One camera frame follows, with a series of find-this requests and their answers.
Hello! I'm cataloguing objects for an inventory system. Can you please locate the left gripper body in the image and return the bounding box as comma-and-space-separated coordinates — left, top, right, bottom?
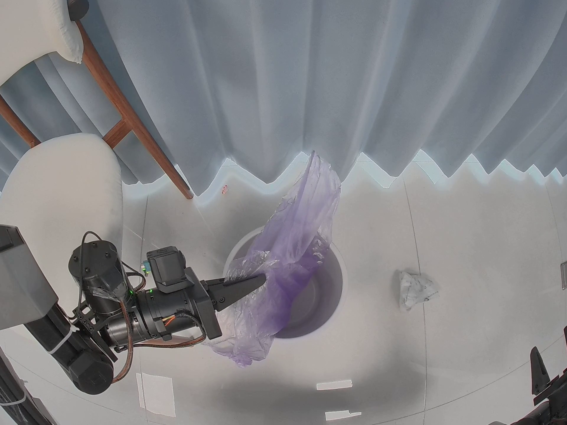
135, 267, 223, 342

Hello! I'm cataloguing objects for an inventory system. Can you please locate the pale blue curtain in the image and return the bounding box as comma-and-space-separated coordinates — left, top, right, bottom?
0, 0, 567, 199

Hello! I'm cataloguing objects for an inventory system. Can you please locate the white cushioned wooden chair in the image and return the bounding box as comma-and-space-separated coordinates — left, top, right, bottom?
0, 0, 195, 282

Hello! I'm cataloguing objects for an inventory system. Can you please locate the white trash bin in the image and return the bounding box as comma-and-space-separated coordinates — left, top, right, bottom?
222, 230, 346, 339

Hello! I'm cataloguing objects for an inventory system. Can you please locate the crumpled white paper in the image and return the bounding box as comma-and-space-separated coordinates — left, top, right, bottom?
397, 270, 442, 313

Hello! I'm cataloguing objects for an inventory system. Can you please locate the black cable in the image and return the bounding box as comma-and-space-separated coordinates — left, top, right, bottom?
110, 308, 207, 384

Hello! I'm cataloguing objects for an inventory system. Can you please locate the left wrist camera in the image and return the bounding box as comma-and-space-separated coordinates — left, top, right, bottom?
145, 246, 201, 294

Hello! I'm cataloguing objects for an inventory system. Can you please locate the purple plastic bag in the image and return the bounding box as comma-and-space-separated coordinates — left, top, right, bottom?
201, 150, 343, 369

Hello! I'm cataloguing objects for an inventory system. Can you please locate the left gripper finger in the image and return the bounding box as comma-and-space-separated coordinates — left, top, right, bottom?
206, 273, 268, 294
212, 283, 260, 314

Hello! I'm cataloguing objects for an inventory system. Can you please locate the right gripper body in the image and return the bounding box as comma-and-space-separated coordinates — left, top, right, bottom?
509, 367, 567, 425

